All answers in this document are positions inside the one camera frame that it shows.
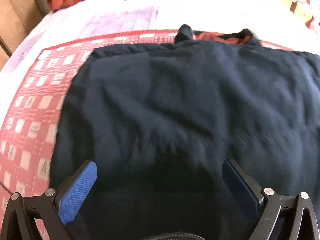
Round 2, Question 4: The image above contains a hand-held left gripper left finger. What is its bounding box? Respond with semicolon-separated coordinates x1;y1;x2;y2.
0;160;98;240

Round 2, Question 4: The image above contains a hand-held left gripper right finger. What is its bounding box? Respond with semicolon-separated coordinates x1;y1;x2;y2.
221;159;320;240

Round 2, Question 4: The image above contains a red checked blanket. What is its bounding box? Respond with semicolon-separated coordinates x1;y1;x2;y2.
0;29;295;240

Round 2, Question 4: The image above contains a wooden wardrobe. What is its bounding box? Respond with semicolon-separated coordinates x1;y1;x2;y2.
0;0;50;68

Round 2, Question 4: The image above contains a wooden nightstand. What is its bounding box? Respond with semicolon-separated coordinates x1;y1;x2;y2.
272;0;315;23

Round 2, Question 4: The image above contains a pastel patchwork bed sheet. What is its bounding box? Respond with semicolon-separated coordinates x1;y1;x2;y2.
0;0;320;80

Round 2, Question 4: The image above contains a navy blue padded jacket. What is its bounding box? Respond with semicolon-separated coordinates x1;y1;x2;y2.
49;24;320;240

